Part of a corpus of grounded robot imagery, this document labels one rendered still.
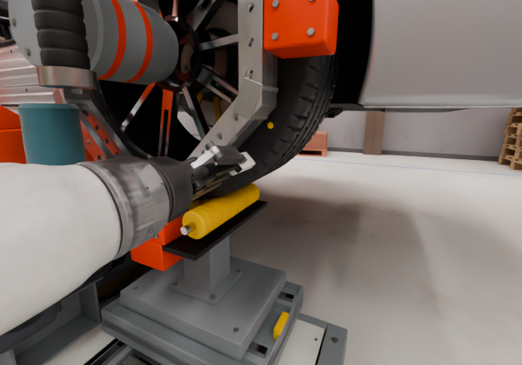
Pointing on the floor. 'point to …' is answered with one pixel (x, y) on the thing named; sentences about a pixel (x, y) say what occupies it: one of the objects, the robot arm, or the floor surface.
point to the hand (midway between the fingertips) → (239, 162)
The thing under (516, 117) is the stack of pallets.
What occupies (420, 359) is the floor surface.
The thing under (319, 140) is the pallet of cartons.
